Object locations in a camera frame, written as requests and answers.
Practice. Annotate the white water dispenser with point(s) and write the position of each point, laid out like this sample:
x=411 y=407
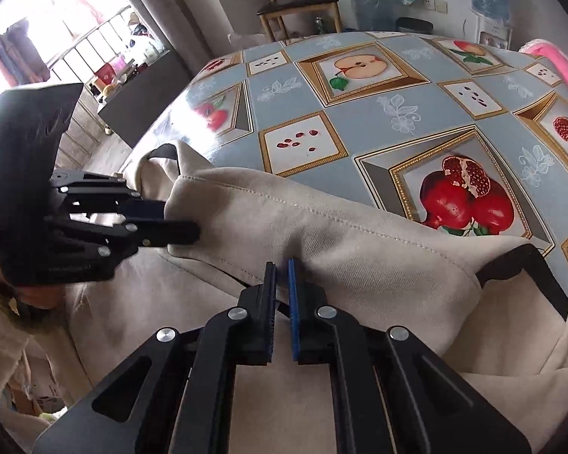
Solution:
x=494 y=35

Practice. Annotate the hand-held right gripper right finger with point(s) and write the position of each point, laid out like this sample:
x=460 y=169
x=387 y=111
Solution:
x=294 y=317

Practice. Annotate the fruit pattern tablecloth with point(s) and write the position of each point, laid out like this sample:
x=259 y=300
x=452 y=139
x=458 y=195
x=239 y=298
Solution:
x=359 y=118

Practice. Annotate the wooden chair dark seat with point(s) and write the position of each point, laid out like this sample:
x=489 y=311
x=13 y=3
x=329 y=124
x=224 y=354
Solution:
x=298 y=4

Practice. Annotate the metal window railing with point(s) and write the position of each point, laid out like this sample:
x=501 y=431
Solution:
x=85 y=42

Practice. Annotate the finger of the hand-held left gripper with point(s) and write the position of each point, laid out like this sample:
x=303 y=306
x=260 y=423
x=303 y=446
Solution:
x=149 y=209
x=170 y=232

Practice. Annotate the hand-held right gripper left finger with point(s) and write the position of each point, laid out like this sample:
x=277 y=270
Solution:
x=269 y=317

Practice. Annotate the empty clear water jug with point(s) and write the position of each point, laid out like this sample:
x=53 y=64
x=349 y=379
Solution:
x=374 y=12

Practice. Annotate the beige zip jacket black trim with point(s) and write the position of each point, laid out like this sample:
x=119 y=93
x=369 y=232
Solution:
x=359 y=255

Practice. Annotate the grey cabinet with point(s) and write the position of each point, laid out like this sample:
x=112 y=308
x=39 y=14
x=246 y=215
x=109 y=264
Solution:
x=142 y=99

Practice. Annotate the pink floral blanket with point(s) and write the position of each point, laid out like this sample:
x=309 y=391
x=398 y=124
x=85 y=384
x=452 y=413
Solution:
x=563 y=66

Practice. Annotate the white wall socket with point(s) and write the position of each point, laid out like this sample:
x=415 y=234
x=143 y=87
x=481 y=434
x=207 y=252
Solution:
x=435 y=5

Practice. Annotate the person's left forearm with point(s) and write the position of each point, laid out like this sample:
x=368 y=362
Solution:
x=0 y=340

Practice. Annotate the black round bin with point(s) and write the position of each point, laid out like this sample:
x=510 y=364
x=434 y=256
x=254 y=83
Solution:
x=414 y=26

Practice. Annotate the white plastic bag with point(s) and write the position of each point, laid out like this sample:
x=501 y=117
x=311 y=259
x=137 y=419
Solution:
x=144 y=45

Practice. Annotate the dark hanging clothes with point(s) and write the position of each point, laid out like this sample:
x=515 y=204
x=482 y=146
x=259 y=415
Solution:
x=19 y=54

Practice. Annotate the person's left hand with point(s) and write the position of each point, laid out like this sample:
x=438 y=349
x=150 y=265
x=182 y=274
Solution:
x=40 y=299

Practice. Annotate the grey curtain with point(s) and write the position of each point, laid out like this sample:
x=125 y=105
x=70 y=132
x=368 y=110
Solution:
x=170 y=9

